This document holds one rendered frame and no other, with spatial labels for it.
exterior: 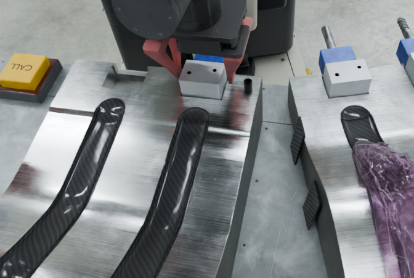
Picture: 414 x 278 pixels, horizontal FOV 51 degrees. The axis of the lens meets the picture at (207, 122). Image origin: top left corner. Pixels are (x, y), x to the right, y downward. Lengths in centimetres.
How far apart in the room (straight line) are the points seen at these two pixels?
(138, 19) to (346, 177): 26
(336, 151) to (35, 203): 34
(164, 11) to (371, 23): 173
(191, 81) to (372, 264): 27
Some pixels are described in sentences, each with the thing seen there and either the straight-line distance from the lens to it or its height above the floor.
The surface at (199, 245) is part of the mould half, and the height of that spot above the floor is 89.
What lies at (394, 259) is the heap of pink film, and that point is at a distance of 44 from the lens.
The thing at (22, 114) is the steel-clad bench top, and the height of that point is 80.
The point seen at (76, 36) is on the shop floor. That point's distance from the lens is 216.
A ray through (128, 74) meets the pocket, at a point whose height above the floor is 88.
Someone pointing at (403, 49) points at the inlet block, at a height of 87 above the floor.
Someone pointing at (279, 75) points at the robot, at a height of 28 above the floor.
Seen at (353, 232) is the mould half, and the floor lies 89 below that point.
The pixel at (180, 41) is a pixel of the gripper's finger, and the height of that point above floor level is 99.
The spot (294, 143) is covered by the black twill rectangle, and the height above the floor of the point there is 82.
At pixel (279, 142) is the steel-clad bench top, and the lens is 60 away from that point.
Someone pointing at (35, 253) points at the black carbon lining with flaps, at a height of 91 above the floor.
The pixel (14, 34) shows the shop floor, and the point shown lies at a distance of 232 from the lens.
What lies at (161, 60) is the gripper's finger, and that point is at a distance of 51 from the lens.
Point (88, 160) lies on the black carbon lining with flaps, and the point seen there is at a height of 88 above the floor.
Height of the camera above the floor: 130
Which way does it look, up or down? 52 degrees down
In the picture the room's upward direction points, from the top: 10 degrees counter-clockwise
